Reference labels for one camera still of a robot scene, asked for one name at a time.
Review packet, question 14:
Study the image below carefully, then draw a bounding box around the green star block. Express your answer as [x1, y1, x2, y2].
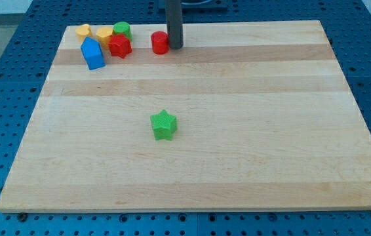
[150, 109, 177, 140]

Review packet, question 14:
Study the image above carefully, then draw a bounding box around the light wooden board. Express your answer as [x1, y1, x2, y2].
[0, 20, 371, 213]

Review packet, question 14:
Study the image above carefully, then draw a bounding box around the red cylinder block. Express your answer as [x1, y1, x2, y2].
[151, 31, 169, 54]

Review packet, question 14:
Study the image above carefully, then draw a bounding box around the green cylinder block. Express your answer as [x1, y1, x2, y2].
[113, 21, 132, 41]

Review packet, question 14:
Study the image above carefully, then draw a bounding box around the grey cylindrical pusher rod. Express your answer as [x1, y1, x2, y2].
[165, 0, 183, 50]

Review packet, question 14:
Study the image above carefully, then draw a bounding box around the yellow hexagon block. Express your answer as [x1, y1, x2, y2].
[96, 26, 113, 50]

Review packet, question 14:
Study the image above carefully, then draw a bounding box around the blue pentagon house block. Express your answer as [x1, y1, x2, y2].
[81, 37, 106, 70]

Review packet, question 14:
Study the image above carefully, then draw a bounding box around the yellow heart block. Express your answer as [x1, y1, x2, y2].
[75, 24, 93, 43]

